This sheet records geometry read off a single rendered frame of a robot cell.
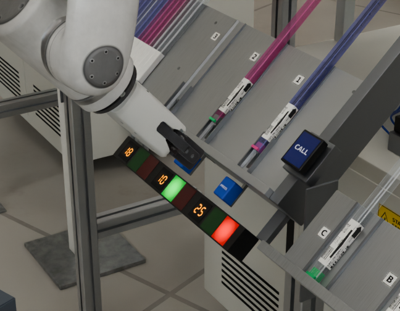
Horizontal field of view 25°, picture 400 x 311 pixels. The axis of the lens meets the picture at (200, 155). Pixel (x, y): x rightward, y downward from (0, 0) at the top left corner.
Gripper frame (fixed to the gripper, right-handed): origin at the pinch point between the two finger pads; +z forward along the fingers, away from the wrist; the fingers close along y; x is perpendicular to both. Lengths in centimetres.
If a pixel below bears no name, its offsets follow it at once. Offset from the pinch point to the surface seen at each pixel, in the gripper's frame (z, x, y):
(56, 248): 69, -36, -102
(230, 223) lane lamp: 11.2, -3.6, 3.4
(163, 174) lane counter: 11.1, -4.0, -14.3
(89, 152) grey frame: 29, -10, -60
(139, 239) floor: 84, -21, -96
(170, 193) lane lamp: 11.1, -5.5, -10.4
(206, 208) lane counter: 11.2, -4.0, -2.3
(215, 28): 10.0, 19.6, -26.2
